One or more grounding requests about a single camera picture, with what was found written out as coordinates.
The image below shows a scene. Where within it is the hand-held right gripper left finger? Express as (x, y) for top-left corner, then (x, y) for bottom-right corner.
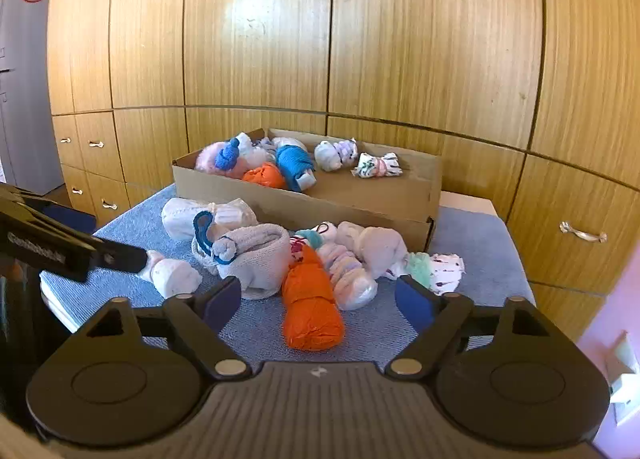
(87, 276), (251, 382)

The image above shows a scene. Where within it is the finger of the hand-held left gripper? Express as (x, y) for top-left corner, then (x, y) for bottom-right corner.
(90, 236), (149, 275)
(0, 183), (97, 236)

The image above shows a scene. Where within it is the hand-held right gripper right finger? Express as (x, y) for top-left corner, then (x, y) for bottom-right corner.
(386, 275), (553, 382)

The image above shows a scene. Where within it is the printed sock bundle green band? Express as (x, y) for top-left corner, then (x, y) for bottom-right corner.
(400, 250), (467, 296)

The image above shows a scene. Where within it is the plain white sock bundle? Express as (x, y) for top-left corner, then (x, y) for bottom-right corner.
(137, 249), (204, 298)

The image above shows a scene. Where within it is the white knit bootie blue trim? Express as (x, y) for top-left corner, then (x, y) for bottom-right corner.
(191, 210), (292, 301)

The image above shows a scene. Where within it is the pinkish white sock bundle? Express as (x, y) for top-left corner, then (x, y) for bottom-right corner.
(336, 220), (410, 281)

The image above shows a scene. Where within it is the white lilac striped sock bundle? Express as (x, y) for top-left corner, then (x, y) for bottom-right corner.
(316, 241), (379, 311)

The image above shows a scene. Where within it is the white ribbed sock bundle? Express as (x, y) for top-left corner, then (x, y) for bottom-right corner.
(161, 197), (260, 242)

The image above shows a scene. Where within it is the large orange sock bundle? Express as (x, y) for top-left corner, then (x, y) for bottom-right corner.
(281, 245), (347, 351)

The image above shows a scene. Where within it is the white sock bundle teal tie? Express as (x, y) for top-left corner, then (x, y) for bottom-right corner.
(289, 221), (338, 267)

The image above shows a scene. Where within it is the brown cardboard box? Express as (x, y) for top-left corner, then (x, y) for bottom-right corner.
(171, 127), (443, 252)

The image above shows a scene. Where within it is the pink fluffy sock bundle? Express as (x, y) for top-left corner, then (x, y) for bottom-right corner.
(194, 141), (273, 174)

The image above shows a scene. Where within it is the small orange sock bundle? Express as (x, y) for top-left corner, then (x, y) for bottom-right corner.
(241, 162), (287, 190)

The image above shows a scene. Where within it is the floral sock bundle pink tie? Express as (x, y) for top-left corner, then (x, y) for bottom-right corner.
(351, 151), (404, 180)

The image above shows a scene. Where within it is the blue knitted pompom sock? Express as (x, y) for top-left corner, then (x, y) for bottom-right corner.
(214, 138), (242, 170)

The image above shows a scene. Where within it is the blue knit sock bundle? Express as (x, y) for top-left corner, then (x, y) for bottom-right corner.
(274, 145), (318, 192)

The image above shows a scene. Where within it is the white sock bundle lilac tie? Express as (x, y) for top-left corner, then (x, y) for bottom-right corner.
(314, 138), (359, 173)

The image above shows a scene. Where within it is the blue towel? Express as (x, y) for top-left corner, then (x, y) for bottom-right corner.
(40, 186), (537, 372)

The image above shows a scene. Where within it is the grey refrigerator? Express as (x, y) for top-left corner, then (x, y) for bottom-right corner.
(0, 0), (66, 190)

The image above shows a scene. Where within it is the wooden wardrobe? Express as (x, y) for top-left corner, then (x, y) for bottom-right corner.
(47, 0), (640, 335)

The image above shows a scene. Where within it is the white wall socket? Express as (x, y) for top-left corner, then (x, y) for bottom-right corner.
(602, 331), (640, 427)

